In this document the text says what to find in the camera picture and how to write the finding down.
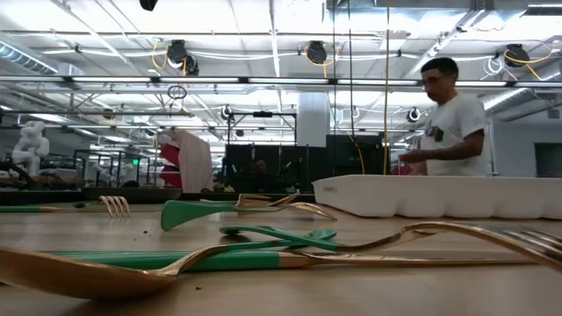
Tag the silver air duct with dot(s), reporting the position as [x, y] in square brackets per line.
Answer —
[518, 96]
[22, 57]

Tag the long ceiling light strip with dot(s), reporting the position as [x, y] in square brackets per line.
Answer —
[110, 80]

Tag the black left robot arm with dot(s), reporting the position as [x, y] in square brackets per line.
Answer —
[148, 3]

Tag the black aluminium table frame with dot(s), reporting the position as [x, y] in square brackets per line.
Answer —
[39, 197]

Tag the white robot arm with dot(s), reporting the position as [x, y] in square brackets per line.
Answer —
[30, 147]

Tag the white column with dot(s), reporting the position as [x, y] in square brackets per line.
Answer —
[314, 118]

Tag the white plastic cutlery organizer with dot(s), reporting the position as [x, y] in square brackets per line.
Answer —
[439, 195]

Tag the pink cloth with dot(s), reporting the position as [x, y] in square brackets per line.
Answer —
[195, 162]

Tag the person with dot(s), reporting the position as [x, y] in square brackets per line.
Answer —
[452, 127]
[260, 167]

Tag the black partition screen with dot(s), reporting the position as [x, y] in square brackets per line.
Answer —
[342, 153]

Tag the red cabinet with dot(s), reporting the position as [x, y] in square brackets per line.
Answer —
[169, 155]

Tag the black cage frame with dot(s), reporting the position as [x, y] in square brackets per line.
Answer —
[112, 151]

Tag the dark wall screen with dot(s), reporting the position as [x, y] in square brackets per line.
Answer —
[549, 160]

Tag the black metal frame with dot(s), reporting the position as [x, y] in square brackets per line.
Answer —
[262, 114]

